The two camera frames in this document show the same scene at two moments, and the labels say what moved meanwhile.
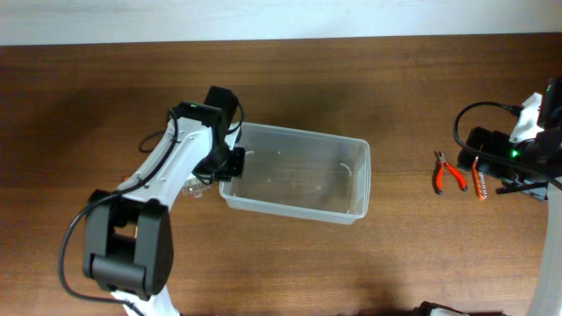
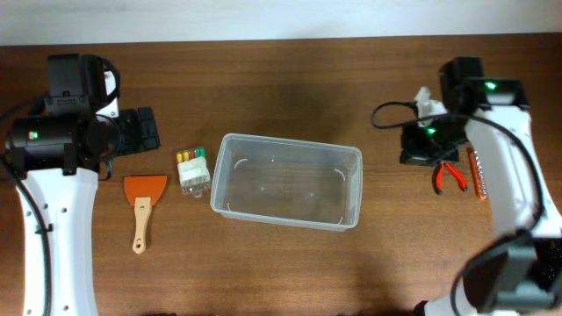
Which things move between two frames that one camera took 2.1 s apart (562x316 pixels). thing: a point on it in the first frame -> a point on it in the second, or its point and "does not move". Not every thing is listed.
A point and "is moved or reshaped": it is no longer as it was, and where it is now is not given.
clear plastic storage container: x=306 y=174 is moved or reshaped
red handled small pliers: x=442 y=164 does not move
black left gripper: x=235 y=170 -> x=146 y=134
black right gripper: x=493 y=142 -> x=411 y=154
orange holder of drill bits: x=479 y=181 does not move
